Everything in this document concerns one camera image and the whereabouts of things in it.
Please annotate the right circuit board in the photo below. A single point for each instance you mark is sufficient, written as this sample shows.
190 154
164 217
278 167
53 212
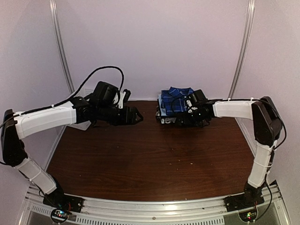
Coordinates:
248 216

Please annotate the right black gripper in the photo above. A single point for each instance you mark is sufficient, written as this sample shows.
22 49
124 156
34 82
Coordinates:
186 121

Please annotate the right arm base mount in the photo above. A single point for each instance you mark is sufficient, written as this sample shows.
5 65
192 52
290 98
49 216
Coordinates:
249 198

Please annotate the blue plaid long sleeve shirt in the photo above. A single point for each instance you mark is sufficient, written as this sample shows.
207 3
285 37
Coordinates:
176 99

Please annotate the white plastic mesh basket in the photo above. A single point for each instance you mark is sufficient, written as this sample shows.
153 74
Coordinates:
83 110

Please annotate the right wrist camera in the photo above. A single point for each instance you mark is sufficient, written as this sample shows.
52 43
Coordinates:
189 107

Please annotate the left circuit board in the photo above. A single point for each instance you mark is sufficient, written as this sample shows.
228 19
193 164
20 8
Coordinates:
59 216

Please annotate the light blue shirt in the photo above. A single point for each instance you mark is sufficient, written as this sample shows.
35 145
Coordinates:
162 101

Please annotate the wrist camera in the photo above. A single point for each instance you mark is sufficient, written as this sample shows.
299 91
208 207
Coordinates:
121 98
189 107

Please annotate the right aluminium frame post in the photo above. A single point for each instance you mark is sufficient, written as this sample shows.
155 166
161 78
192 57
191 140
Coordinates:
244 45

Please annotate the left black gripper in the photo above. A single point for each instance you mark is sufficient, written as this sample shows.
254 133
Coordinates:
134 111

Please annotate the left aluminium frame post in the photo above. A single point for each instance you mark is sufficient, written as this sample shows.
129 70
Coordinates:
60 45

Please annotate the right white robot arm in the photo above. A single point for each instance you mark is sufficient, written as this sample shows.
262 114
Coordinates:
267 125

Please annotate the circuit board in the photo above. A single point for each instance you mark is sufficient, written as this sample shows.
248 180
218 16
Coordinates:
248 216
59 216

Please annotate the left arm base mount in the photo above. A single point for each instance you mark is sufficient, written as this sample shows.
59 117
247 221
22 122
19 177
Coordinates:
60 200

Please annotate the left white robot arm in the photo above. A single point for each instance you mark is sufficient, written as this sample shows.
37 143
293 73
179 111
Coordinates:
19 125

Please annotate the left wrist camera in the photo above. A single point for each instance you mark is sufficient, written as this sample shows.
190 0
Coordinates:
121 98

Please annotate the aluminium frame post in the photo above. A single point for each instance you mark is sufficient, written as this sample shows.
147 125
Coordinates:
60 45
244 45

